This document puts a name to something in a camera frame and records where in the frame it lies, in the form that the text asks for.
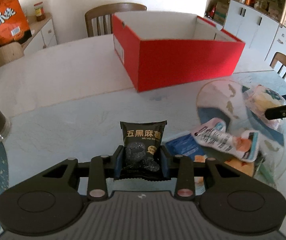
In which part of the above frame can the jar with red lid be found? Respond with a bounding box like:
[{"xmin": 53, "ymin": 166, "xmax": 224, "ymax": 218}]
[{"xmin": 34, "ymin": 2, "xmax": 46, "ymax": 22}]

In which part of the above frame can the red cardboard box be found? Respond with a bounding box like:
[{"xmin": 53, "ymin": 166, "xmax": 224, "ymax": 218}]
[{"xmin": 112, "ymin": 11, "xmax": 245, "ymax": 92}]

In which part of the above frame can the round fish pattern placemat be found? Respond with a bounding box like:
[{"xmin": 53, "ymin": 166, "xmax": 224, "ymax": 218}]
[{"xmin": 196, "ymin": 80, "xmax": 286, "ymax": 186}]

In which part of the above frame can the yellow cake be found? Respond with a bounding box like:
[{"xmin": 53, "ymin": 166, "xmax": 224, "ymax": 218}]
[{"xmin": 243, "ymin": 85, "xmax": 286, "ymax": 131}]

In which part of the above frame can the white wall cabinet unit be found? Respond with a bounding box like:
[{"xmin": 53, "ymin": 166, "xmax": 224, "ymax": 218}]
[{"xmin": 205, "ymin": 0, "xmax": 286, "ymax": 63}]

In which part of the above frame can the white sideboard cabinet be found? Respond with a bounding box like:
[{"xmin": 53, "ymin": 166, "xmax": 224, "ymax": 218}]
[{"xmin": 22, "ymin": 13, "xmax": 57, "ymax": 56}]

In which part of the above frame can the blue snack packet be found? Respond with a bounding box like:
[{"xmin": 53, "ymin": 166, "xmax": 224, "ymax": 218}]
[{"xmin": 164, "ymin": 133, "xmax": 207, "ymax": 163}]

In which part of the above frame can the brown wooden chair behind table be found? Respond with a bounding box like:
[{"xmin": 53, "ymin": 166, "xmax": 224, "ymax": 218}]
[{"xmin": 84, "ymin": 2, "xmax": 147, "ymax": 37}]

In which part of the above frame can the orange snack bag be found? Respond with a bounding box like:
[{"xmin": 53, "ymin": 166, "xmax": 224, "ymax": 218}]
[{"xmin": 0, "ymin": 0, "xmax": 32, "ymax": 46}]

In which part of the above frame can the pink white snack packet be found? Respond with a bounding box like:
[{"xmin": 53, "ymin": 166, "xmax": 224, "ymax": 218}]
[{"xmin": 191, "ymin": 118, "xmax": 260, "ymax": 163}]

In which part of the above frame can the black sesame snack packet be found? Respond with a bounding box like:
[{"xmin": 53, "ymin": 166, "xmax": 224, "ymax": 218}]
[{"xmin": 118, "ymin": 120, "xmax": 167, "ymax": 181}]

